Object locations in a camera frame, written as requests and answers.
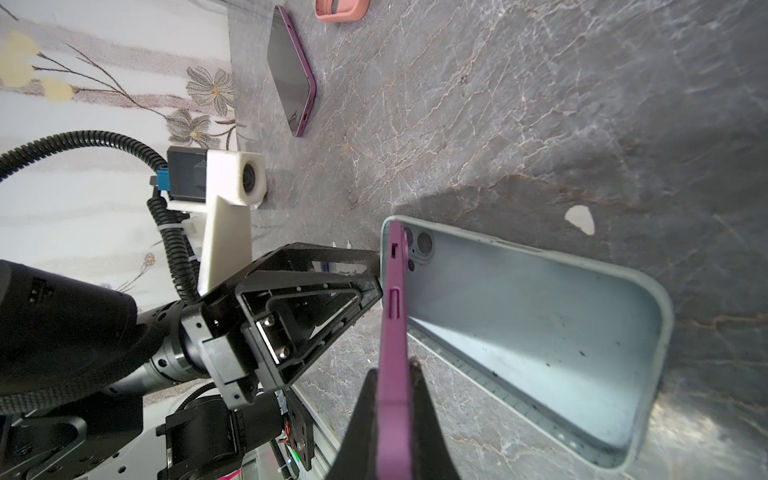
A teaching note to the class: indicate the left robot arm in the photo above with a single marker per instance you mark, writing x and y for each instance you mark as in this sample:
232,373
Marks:
77,361

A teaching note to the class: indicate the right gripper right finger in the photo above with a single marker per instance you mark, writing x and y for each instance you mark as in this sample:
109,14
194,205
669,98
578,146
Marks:
431,458

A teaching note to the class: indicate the light blue case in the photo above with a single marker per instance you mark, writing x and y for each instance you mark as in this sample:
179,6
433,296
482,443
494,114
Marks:
575,346

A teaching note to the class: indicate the pink phone case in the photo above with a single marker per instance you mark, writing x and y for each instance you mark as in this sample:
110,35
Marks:
340,11

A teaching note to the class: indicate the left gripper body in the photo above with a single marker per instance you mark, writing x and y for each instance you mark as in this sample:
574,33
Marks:
262,328

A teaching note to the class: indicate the black phone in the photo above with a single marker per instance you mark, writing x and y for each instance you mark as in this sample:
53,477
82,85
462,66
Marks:
290,70
393,394

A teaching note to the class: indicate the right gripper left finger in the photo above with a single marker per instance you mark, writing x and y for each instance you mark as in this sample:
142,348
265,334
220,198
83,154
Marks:
356,457

